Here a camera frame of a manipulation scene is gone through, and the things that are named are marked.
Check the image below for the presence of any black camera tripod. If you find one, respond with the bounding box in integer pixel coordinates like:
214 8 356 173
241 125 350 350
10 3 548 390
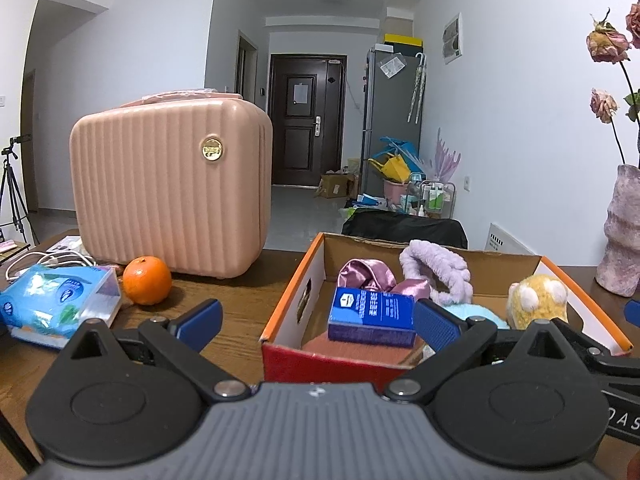
0 134 41 246

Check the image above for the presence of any red cardboard box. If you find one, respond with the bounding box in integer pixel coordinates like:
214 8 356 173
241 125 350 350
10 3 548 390
259 231 633 386

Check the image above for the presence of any lilac fluffy headband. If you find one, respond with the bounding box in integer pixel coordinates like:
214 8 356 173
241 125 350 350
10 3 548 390
399 240 473 307

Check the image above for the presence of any dried pink rose bouquet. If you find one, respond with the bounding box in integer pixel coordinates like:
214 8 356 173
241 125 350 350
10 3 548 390
586 0 640 168

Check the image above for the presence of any orange fruit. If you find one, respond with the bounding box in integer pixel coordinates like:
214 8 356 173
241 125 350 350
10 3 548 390
122 256 172 306

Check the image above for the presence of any pink ribbed suitcase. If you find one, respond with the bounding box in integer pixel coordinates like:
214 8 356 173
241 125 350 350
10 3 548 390
69 91 274 281

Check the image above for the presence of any yellow plush toy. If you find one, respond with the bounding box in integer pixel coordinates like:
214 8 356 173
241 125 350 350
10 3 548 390
506 273 569 331

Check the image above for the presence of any brown layered sponge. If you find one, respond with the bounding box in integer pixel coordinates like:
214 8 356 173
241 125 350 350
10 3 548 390
300 332 426 366

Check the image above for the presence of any dark brown entrance door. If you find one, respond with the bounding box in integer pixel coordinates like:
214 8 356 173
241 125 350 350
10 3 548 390
267 53 347 187

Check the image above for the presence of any hanging folded umbrella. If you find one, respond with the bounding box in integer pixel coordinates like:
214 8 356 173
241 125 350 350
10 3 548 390
407 52 428 124

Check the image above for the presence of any clear plastic bag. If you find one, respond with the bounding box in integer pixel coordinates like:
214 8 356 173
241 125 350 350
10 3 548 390
378 53 407 78

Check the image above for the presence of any black chair backrest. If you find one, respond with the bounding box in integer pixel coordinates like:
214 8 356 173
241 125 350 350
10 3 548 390
341 210 469 250

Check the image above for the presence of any dark side doorway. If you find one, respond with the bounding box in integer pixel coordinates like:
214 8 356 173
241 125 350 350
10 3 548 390
235 30 260 101

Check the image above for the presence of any pink plastic bucket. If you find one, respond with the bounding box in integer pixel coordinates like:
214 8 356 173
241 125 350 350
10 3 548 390
382 180 411 204

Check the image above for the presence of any grey refrigerator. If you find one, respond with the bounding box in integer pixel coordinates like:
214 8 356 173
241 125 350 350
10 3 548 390
361 46 426 201

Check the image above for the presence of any light blue fluffy cloth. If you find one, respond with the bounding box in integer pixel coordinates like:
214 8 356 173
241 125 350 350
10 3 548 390
442 302 511 331

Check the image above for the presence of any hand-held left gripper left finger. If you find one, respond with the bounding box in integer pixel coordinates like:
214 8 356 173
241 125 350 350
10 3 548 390
47 298 253 403

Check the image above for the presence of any trolley cart with bottles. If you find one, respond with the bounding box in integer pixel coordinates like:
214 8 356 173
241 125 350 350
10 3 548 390
407 180 456 220

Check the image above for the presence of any white wall electrical panel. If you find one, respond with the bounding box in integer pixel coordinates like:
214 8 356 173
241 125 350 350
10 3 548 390
442 11 463 65

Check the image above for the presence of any yellow and black box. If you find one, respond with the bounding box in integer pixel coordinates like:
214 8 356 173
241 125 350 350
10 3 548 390
382 33 425 53

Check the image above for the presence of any small blue box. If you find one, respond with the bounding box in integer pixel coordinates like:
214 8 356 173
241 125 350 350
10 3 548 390
327 287 417 348

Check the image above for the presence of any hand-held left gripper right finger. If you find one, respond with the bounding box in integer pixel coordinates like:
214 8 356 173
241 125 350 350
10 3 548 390
382 298 596 403

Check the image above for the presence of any white charger cable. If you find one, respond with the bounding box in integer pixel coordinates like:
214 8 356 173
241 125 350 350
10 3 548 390
5 247 96 281

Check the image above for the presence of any purple feather decoration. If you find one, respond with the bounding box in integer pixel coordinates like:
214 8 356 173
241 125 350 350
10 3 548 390
427 127 462 183

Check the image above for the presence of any white flat panel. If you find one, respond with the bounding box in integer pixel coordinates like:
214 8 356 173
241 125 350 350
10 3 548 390
482 222 538 256

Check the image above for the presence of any pink textured vase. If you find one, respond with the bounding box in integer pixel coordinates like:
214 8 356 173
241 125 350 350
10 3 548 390
595 164 640 297

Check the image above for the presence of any brown cardboard floor box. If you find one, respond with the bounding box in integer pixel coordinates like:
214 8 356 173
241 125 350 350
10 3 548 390
314 172 357 200

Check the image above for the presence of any blue tissue pack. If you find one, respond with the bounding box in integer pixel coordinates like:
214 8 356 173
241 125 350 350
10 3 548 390
0 265 123 350

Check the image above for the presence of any purple satin scrunchie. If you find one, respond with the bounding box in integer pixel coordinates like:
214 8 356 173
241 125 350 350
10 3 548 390
337 258 432 301

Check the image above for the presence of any yellow watering can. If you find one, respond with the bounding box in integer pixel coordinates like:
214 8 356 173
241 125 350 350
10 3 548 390
367 154 412 183

